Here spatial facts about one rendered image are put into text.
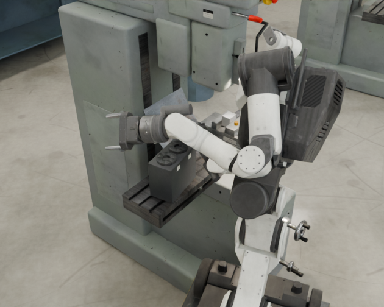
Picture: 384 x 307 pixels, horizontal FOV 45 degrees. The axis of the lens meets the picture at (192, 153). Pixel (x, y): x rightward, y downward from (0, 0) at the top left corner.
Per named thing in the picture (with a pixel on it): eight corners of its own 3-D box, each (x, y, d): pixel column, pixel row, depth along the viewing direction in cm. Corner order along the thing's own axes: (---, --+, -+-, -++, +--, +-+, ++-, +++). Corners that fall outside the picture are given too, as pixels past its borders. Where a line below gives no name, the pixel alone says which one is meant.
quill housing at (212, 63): (246, 79, 225) (250, 14, 206) (221, 95, 212) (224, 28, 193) (214, 69, 235) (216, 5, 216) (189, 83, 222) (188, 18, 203)
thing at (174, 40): (216, 61, 234) (218, 11, 219) (186, 79, 219) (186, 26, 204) (187, 52, 244) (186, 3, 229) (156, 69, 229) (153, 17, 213)
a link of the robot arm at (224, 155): (206, 156, 143) (258, 190, 136) (195, 151, 133) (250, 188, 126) (225, 127, 142) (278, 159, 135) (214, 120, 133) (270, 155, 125)
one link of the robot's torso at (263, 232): (278, 259, 187) (279, 215, 147) (236, 247, 192) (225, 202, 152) (287, 224, 193) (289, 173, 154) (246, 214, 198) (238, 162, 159)
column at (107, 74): (191, 218, 334) (189, 2, 242) (146, 259, 304) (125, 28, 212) (140, 190, 359) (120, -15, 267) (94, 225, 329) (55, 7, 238)
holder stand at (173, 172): (195, 176, 224) (195, 143, 212) (172, 204, 208) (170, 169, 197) (174, 169, 229) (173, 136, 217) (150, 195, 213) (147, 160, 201)
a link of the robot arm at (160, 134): (164, 145, 149) (198, 143, 145) (150, 140, 139) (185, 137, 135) (165, 111, 151) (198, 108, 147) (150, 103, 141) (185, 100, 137)
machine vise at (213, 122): (267, 143, 246) (269, 125, 240) (252, 156, 237) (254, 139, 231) (214, 122, 264) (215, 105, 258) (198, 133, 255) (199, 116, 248)
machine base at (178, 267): (283, 261, 302) (287, 239, 290) (231, 325, 264) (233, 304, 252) (147, 187, 362) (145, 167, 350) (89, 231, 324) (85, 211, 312)
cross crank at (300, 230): (311, 236, 241) (315, 219, 234) (301, 249, 233) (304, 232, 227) (284, 222, 249) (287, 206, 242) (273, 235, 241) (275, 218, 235)
